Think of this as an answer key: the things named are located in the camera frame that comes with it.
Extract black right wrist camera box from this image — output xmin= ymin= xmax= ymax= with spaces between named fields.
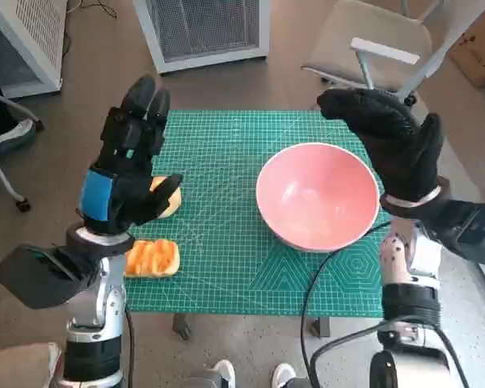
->
xmin=420 ymin=200 xmax=485 ymax=266

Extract long black robot cable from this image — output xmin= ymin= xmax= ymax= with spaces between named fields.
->
xmin=300 ymin=221 xmax=392 ymax=388

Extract white perforated cabinet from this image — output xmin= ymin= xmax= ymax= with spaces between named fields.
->
xmin=132 ymin=0 xmax=271 ymax=76
xmin=0 ymin=0 xmax=68 ymax=100

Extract dark table leg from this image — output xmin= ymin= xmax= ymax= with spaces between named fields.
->
xmin=313 ymin=316 xmax=331 ymax=339
xmin=172 ymin=314 xmax=193 ymax=341

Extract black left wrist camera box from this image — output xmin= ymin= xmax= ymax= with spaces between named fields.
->
xmin=0 ymin=243 xmax=100 ymax=310

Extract round bread bun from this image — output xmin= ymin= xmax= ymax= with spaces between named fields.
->
xmin=148 ymin=175 xmax=183 ymax=221

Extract pink bowl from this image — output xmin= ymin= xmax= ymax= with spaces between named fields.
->
xmin=255 ymin=141 xmax=381 ymax=254

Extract black looped right arm cable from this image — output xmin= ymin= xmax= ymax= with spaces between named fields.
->
xmin=310 ymin=317 xmax=472 ymax=388

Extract person's foot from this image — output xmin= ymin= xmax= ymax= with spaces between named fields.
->
xmin=271 ymin=362 xmax=298 ymax=388
xmin=204 ymin=359 xmax=238 ymax=388

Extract beige office chair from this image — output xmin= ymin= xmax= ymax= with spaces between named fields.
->
xmin=301 ymin=0 xmax=485 ymax=110

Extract rectangular glazed pastry bread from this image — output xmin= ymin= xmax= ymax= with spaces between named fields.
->
xmin=123 ymin=238 xmax=182 ymax=279

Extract grey office chair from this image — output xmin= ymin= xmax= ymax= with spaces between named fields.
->
xmin=0 ymin=86 xmax=45 ymax=211

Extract black gloved right hand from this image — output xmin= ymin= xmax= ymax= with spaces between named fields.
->
xmin=315 ymin=87 xmax=445 ymax=203

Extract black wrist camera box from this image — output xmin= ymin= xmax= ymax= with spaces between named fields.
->
xmin=420 ymin=200 xmax=485 ymax=266
xmin=0 ymin=243 xmax=100 ymax=310

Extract cardboard box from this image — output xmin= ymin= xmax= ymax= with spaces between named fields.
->
xmin=448 ymin=7 xmax=485 ymax=88

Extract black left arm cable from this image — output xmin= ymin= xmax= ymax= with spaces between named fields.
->
xmin=123 ymin=306 xmax=137 ymax=388

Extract green cutting mat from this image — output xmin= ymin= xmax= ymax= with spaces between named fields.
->
xmin=123 ymin=108 xmax=393 ymax=318

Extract black left hand blue tape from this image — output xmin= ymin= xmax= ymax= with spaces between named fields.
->
xmin=75 ymin=75 xmax=183 ymax=238

